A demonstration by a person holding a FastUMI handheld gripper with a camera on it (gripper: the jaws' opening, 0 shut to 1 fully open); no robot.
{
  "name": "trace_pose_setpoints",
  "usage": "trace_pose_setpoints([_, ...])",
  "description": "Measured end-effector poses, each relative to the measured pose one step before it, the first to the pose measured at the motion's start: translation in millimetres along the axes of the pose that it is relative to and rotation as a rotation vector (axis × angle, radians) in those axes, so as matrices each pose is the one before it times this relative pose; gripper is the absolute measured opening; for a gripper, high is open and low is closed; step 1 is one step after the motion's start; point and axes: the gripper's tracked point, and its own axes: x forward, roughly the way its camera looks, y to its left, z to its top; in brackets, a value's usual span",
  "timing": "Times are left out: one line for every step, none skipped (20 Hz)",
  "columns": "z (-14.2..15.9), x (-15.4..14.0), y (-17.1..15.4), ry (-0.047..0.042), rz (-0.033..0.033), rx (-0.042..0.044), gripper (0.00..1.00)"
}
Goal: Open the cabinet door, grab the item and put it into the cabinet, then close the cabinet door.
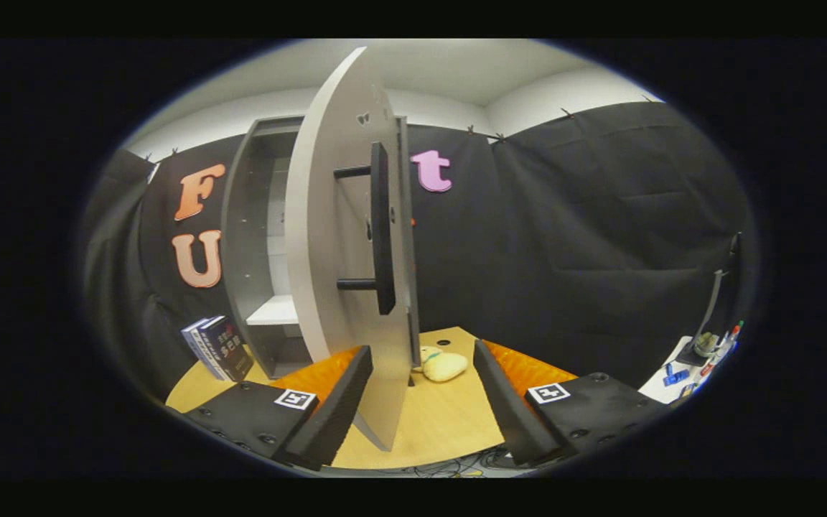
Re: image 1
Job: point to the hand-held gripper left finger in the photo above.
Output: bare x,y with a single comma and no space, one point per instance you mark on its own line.
338,409

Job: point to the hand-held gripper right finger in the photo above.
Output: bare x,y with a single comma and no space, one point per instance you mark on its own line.
507,409

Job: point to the pale yellow plush toy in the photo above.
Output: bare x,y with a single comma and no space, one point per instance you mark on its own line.
446,366

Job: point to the dark blue book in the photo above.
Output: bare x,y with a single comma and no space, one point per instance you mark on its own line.
230,348

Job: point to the white-edged blue book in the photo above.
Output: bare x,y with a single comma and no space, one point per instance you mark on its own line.
194,345

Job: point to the small blue object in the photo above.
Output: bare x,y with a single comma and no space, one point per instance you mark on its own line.
675,375

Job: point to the black backdrop cloth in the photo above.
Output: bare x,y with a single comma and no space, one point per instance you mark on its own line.
586,251

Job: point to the grey cabinet body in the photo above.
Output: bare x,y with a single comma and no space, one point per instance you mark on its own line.
241,237

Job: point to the bunch of coloured pens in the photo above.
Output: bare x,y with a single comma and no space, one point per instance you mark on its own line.
729,336

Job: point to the row of black cloth clips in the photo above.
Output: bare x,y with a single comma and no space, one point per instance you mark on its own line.
469,130

